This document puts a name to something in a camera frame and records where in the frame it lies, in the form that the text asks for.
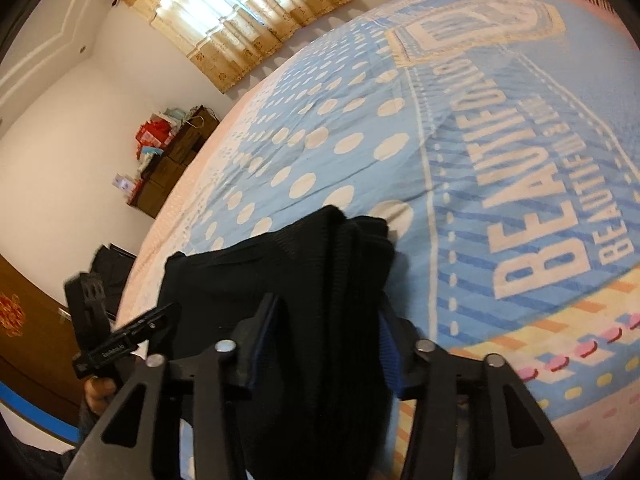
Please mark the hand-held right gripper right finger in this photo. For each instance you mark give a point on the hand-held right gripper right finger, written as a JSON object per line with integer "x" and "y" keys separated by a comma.
{"x": 389, "y": 355}

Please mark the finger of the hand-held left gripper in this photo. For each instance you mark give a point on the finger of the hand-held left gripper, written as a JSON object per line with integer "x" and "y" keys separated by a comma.
{"x": 120, "y": 342}

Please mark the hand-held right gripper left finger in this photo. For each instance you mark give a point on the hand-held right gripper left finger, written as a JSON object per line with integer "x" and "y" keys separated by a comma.
{"x": 265, "y": 345}

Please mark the black pants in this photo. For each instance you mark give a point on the black pants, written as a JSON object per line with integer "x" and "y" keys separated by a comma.
{"x": 300, "y": 280}

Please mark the person's left hand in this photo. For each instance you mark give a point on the person's left hand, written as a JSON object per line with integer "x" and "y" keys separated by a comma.
{"x": 100, "y": 392}

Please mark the black bag on floor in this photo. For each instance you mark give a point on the black bag on floor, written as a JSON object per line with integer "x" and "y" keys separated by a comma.
{"x": 112, "y": 275}

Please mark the brown wooden door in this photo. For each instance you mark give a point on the brown wooden door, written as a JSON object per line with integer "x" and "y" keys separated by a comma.
{"x": 30, "y": 320}

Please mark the dark wooden cabinet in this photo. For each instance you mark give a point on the dark wooden cabinet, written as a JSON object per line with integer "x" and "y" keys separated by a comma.
{"x": 172, "y": 160}

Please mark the red gift box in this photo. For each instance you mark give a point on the red gift box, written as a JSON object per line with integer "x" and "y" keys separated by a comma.
{"x": 152, "y": 132}

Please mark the blue printed bed sheet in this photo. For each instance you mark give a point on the blue printed bed sheet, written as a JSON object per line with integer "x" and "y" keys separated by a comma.
{"x": 400, "y": 160}

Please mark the yellow patterned curtain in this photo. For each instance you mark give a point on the yellow patterned curtain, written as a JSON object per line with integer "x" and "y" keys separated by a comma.
{"x": 235, "y": 15}

